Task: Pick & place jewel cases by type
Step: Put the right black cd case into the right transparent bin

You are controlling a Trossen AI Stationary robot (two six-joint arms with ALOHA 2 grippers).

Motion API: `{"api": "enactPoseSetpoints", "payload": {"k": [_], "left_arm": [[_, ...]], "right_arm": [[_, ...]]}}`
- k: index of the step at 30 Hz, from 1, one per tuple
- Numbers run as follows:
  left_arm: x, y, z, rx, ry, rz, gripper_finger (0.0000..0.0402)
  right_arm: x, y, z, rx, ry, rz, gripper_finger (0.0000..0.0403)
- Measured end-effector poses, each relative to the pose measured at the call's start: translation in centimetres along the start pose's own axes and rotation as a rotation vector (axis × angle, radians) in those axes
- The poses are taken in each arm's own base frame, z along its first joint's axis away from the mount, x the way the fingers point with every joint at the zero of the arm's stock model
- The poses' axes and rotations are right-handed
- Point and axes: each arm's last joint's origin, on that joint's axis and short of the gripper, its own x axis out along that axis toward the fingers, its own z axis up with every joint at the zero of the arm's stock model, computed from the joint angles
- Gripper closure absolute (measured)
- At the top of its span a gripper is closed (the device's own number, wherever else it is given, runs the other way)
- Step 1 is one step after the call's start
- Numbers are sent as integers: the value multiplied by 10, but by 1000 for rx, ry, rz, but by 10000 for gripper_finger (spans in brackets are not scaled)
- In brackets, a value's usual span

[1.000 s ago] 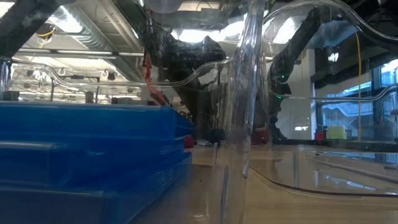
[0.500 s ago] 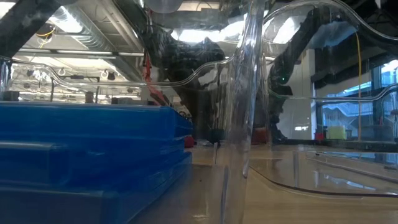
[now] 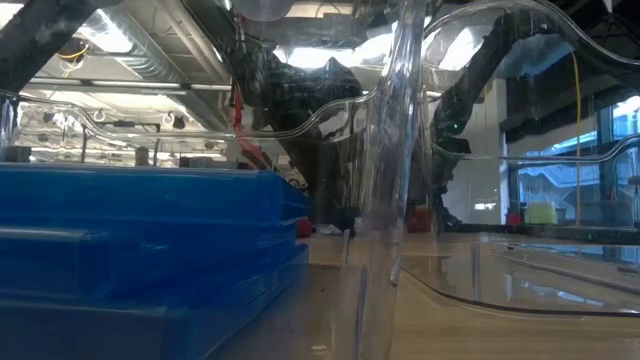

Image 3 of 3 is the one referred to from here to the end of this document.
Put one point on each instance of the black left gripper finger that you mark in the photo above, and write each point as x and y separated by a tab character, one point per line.
335	180

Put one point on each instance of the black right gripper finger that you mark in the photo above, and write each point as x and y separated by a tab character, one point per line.
441	190

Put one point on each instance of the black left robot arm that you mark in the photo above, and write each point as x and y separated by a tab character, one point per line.
35	35

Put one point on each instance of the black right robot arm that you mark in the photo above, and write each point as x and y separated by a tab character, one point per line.
500	40

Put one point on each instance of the red container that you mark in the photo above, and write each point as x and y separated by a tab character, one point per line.
513	219

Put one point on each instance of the yellow-green container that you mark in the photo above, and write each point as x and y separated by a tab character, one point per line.
542	214

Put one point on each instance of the black background desk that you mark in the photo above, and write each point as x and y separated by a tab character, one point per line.
550	235

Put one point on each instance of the clear plastic bin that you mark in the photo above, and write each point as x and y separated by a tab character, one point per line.
350	300
525	300

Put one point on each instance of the person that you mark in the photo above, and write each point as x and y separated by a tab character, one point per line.
142	156

